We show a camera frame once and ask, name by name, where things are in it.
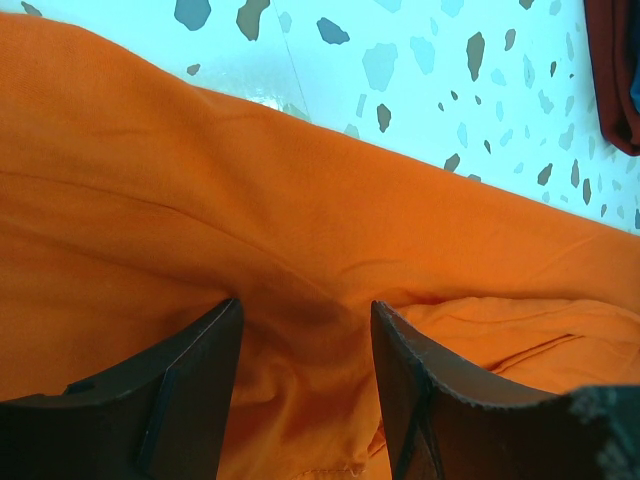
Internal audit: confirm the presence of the folded blue t shirt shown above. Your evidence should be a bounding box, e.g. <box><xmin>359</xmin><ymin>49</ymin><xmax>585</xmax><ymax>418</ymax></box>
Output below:
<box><xmin>630</xmin><ymin>74</ymin><xmax>640</xmax><ymax>112</ymax></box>

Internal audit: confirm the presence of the folded dark red t shirt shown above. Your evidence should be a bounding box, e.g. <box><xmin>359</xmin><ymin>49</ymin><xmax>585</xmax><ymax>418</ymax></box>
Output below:
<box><xmin>584</xmin><ymin>1</ymin><xmax>639</xmax><ymax>156</ymax></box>

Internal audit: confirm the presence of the orange t shirt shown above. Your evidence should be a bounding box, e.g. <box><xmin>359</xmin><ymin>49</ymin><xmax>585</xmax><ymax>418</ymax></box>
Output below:
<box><xmin>1</xmin><ymin>14</ymin><xmax>639</xmax><ymax>479</ymax></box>

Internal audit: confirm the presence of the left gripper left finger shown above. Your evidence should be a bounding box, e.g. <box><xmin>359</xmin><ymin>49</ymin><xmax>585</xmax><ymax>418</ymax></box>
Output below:
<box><xmin>1</xmin><ymin>299</ymin><xmax>244</xmax><ymax>479</ymax></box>

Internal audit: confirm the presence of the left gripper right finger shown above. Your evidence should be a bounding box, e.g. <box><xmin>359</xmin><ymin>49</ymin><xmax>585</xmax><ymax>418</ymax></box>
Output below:
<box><xmin>371</xmin><ymin>302</ymin><xmax>639</xmax><ymax>479</ymax></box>

